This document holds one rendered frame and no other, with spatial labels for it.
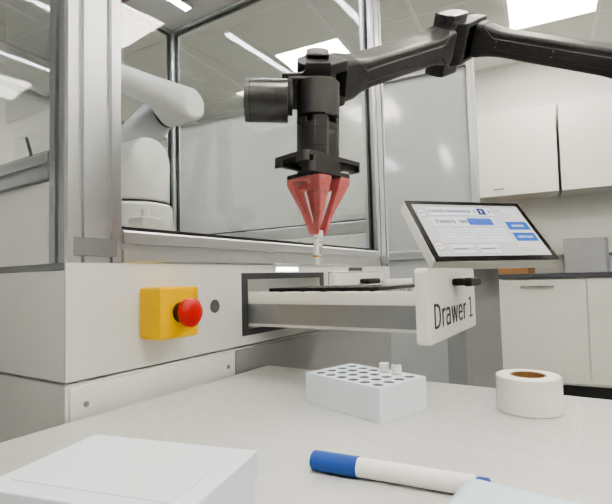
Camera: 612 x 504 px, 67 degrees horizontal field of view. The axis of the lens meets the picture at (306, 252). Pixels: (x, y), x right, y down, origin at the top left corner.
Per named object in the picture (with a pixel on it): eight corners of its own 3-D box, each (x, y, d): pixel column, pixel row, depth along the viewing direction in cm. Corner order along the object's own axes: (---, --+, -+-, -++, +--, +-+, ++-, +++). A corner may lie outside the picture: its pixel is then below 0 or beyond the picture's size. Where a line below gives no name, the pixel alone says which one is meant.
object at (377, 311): (464, 318, 89) (462, 286, 89) (420, 333, 67) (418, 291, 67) (291, 313, 110) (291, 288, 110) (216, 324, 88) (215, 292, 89)
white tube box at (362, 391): (427, 408, 55) (426, 376, 55) (380, 424, 49) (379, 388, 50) (352, 390, 64) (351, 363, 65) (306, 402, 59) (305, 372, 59)
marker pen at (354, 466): (492, 495, 33) (491, 472, 33) (490, 505, 32) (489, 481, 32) (316, 465, 39) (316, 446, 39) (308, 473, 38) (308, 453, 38)
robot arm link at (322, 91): (341, 68, 60) (337, 86, 65) (288, 67, 59) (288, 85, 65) (341, 120, 59) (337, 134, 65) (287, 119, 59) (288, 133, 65)
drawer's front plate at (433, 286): (476, 325, 89) (473, 268, 90) (429, 346, 64) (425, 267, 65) (466, 325, 90) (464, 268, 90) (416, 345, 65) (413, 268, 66)
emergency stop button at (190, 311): (206, 325, 65) (205, 297, 65) (184, 328, 62) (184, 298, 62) (190, 324, 67) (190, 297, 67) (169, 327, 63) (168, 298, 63)
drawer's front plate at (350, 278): (385, 310, 133) (383, 272, 133) (336, 319, 108) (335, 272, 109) (379, 310, 134) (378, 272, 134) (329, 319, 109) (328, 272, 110)
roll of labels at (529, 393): (578, 412, 52) (576, 376, 52) (538, 423, 49) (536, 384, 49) (522, 398, 58) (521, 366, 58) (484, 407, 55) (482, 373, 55)
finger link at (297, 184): (284, 235, 62) (285, 165, 62) (322, 238, 66) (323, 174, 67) (319, 231, 57) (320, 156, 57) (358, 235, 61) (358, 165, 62)
